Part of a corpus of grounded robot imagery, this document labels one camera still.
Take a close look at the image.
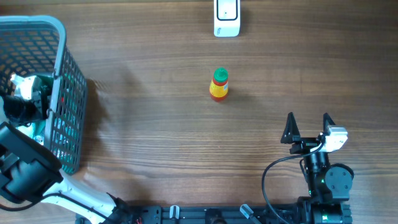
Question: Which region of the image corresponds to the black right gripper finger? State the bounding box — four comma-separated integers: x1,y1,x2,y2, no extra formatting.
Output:
323,113,335,134
280,112,301,144

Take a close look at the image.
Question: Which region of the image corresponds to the green 3M gloves packet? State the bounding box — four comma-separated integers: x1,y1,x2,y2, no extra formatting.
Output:
17,75,52,145

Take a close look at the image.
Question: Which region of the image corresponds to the red yellow sauce bottle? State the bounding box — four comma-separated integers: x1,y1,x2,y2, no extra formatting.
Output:
209,67,229,101

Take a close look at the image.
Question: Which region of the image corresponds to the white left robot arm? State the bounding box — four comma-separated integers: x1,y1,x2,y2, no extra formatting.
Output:
1,90,129,223

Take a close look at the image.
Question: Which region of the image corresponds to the white barcode scanner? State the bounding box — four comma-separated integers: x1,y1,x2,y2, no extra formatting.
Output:
213,0,241,37

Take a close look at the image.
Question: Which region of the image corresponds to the grey plastic shopping basket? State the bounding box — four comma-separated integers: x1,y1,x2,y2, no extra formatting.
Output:
1,16,88,175

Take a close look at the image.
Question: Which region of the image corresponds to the black right camera cable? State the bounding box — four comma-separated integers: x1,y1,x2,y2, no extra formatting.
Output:
261,141,326,224

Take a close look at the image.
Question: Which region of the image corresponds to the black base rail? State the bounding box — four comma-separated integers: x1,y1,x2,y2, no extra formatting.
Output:
75,203,353,224

